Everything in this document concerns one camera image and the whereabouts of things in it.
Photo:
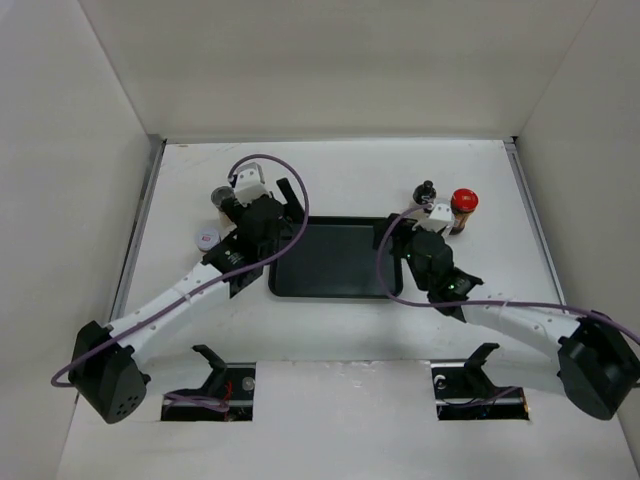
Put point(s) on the red lid jar right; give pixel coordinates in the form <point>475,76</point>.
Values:
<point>463,203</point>

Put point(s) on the grey lid salt shaker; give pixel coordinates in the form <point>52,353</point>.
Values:
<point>218,197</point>

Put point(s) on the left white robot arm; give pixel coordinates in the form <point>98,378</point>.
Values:
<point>110,364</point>

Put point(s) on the black plastic tray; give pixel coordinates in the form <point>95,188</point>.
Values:
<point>335,259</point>

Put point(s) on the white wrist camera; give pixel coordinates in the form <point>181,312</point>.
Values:
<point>249,184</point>
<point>440,220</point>

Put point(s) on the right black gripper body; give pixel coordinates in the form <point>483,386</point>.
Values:
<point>422,283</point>

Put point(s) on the white lid spice jar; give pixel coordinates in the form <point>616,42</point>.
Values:
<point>207,238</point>

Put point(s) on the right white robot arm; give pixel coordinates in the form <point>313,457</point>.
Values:
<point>585,355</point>

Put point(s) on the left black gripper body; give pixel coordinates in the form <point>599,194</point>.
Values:
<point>236,212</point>

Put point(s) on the black cap white bottle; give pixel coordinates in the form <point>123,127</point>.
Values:
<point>424,195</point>

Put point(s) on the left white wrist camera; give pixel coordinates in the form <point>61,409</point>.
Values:
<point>249,184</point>

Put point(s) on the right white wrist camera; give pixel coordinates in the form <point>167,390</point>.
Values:
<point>440,220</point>

